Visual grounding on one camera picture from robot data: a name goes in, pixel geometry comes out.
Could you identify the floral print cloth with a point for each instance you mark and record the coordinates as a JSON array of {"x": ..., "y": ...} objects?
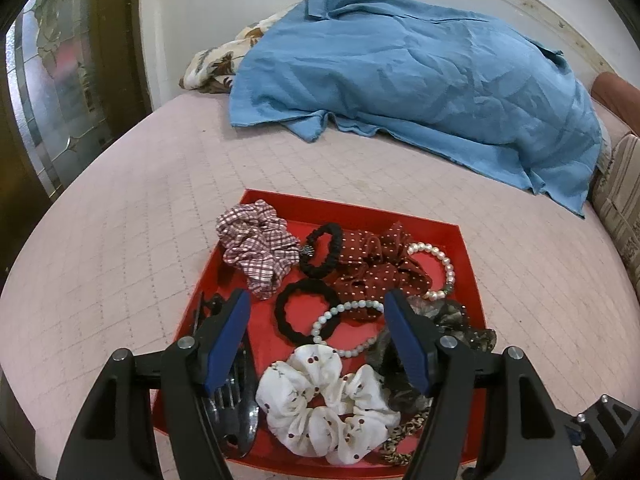
[{"x": 210, "y": 62}]

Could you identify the leopard print scrunchie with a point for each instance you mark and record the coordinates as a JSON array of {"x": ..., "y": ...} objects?
[{"x": 407, "y": 430}]

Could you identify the reddish brown pillow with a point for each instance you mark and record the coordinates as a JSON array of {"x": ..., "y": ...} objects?
[{"x": 615, "y": 95}]

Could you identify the dark sheer floral scrunchie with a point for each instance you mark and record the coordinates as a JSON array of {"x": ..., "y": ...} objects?
[{"x": 450, "y": 315}]

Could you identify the white cherry print scrunchie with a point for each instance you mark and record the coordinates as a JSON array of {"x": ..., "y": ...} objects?
[{"x": 310, "y": 410}]

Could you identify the striped pillow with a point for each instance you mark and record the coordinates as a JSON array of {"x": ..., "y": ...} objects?
[{"x": 622, "y": 195}]

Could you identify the blue shirt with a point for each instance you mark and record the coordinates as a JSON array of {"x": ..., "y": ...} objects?
[{"x": 425, "y": 70}]

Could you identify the red polka dot scrunchie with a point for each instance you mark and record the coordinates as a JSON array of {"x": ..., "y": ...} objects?
[{"x": 370, "y": 265}]

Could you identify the red tray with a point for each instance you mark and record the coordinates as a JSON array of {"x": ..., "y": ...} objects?
[{"x": 360, "y": 215}]

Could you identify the plaid scrunchie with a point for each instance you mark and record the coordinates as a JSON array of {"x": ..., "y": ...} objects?
[{"x": 255, "y": 245}]

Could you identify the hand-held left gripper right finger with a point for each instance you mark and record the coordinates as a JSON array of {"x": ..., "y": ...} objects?
[{"x": 407, "y": 345}]

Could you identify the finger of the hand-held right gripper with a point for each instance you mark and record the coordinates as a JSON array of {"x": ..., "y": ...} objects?
[{"x": 600, "y": 432}]

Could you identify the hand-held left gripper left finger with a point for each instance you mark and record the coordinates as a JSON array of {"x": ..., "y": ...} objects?
[{"x": 227, "y": 345}]

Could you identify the black hair claw clip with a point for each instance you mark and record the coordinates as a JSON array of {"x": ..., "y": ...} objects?
[{"x": 241, "y": 420}]

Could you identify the wooden door with glass panel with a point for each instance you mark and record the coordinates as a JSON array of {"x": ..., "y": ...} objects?
[{"x": 60, "y": 60}]

